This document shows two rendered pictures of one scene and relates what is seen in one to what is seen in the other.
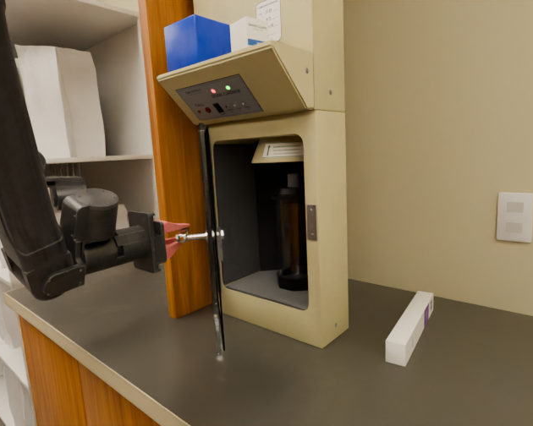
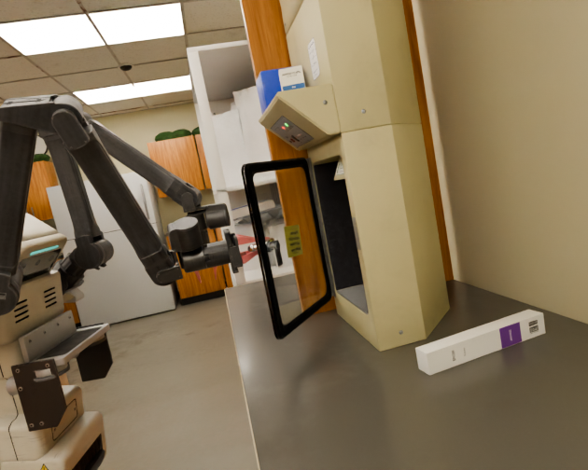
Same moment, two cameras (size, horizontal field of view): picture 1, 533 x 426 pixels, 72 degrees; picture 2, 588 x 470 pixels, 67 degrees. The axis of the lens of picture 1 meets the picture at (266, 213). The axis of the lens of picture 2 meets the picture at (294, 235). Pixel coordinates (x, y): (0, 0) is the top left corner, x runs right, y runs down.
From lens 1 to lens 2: 0.58 m
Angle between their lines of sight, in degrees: 38
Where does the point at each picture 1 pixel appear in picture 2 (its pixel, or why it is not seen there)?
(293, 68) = (306, 105)
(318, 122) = (347, 143)
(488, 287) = not seen: outside the picture
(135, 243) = (217, 253)
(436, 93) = (553, 64)
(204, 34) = (271, 83)
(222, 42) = not seen: hidden behind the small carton
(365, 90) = (489, 72)
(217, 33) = not seen: hidden behind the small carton
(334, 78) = (369, 96)
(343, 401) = (344, 387)
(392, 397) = (385, 393)
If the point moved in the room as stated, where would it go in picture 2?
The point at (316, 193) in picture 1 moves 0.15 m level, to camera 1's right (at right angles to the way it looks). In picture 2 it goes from (354, 207) to (423, 198)
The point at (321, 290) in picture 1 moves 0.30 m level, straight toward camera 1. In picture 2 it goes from (371, 296) to (267, 352)
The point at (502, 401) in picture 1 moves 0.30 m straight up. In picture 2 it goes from (477, 416) to (447, 219)
